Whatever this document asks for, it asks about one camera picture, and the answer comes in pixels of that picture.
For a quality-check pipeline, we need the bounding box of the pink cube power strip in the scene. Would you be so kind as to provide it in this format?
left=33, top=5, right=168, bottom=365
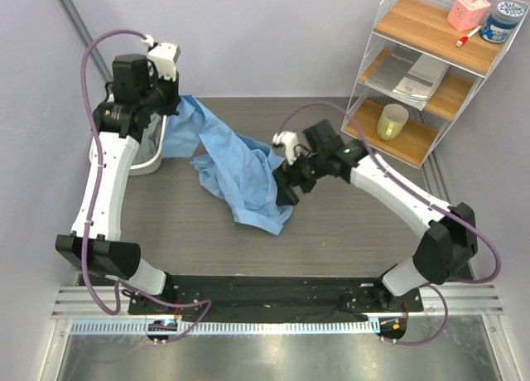
left=447, top=0, right=491, bottom=31

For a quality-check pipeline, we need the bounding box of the yellow translucent cup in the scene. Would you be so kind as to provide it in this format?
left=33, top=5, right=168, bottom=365
left=376, top=104, right=409, bottom=141

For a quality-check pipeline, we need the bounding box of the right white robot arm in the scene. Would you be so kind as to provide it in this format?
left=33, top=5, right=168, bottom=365
left=272, top=120, right=478, bottom=311

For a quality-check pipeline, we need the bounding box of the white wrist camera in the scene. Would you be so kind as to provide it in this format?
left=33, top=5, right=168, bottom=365
left=272, top=131, right=300, bottom=165
left=142, top=35, right=181, bottom=82

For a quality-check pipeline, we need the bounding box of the white laundry basket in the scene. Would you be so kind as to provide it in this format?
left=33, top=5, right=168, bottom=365
left=89, top=111, right=169, bottom=177

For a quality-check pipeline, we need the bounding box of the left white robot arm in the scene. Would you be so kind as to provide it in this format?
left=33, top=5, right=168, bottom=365
left=55, top=53, right=180, bottom=314

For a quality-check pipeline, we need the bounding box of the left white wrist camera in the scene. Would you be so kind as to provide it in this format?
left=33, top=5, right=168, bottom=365
left=142, top=35, right=181, bottom=82

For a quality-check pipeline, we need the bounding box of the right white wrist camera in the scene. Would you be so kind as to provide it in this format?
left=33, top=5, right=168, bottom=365
left=272, top=131, right=300, bottom=165

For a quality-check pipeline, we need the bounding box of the grey shirt in basket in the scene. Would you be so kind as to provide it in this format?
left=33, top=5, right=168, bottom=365
left=135, top=114, right=162, bottom=164

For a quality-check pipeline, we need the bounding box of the red white marker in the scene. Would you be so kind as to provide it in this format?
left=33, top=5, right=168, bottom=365
left=455, top=25, right=481, bottom=47

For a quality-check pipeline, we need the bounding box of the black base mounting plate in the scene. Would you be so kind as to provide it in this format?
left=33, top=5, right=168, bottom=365
left=77, top=272, right=424, bottom=325

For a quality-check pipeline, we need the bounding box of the blue white jar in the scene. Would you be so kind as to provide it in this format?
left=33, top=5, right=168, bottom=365
left=479, top=1, right=525, bottom=44

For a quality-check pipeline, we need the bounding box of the light blue long sleeve shirt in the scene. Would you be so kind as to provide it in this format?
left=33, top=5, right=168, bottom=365
left=162, top=95, right=293, bottom=235

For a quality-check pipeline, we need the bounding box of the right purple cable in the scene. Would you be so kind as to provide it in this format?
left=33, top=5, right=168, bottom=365
left=277, top=101, right=502, bottom=347

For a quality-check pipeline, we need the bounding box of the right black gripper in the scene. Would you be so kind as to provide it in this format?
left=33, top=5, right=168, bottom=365
left=273, top=145, right=329, bottom=205

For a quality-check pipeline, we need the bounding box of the grey booklet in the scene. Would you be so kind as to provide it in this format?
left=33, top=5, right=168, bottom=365
left=364, top=46, right=449, bottom=110

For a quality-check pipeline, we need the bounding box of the white wire wooden shelf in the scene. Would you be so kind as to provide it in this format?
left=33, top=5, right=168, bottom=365
left=342, top=0, right=529, bottom=168

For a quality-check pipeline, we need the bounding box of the white slotted cable duct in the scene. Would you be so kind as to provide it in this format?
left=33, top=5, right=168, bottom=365
left=70, top=318, right=380, bottom=336

